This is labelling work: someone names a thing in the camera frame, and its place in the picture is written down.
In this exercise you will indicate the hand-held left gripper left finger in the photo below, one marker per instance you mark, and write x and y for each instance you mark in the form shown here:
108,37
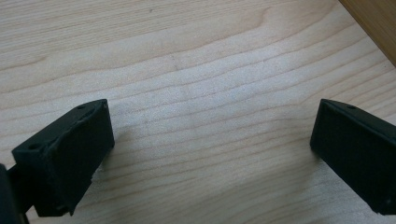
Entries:
67,161

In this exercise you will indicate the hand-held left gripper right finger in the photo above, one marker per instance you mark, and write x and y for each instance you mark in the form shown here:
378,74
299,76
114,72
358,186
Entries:
358,149

